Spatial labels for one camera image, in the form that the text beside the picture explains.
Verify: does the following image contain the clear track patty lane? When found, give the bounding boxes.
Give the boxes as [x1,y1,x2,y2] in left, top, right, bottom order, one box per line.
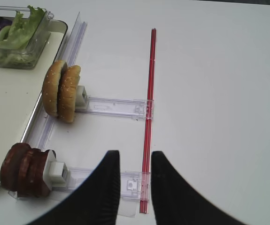
[43,167,150,218]

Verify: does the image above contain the clear plastic salad box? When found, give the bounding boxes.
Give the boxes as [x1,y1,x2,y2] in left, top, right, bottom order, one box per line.
[0,6,55,70]

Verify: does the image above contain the white pusher block buns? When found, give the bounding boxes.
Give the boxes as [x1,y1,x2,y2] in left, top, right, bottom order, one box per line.
[75,85,89,109]

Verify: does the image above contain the brown meat patty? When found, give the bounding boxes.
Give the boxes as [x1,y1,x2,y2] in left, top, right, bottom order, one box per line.
[17,148,56,198]
[0,142,31,191]

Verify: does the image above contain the white metal tray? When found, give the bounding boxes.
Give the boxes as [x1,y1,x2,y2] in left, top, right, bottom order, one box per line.
[0,19,69,190]

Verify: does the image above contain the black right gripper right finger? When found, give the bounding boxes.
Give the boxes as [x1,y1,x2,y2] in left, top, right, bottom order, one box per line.
[151,151,243,225]

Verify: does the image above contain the sesame bun top inner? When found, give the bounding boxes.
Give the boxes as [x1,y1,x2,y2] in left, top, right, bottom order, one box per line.
[41,60,68,117]

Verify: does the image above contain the white pusher block patties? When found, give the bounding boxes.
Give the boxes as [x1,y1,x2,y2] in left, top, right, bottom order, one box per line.
[43,150,69,190]

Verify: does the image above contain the clear track right bun lane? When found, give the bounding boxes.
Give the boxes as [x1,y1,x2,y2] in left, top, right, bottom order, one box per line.
[76,97,147,120]

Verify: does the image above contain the sesame bun top outer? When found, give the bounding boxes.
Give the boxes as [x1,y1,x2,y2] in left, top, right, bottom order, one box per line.
[57,65,81,123]

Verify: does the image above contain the brown meat patty inner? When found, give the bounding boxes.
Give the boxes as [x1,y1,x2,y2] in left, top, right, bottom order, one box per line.
[0,142,31,191]

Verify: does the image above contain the sesame bun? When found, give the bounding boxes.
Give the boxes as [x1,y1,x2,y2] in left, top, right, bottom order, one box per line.
[57,65,81,123]
[41,60,68,117]

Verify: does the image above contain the brown meat patty outer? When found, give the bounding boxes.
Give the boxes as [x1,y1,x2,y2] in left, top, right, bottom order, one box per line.
[17,148,56,198]

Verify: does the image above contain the right red rail strip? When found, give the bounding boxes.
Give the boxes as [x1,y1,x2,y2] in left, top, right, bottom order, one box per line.
[139,28,157,214]

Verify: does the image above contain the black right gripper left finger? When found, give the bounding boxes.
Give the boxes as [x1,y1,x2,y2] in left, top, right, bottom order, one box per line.
[29,150,121,225]

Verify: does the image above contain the green lettuce leaves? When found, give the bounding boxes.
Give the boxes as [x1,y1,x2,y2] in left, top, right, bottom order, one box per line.
[0,6,46,66]

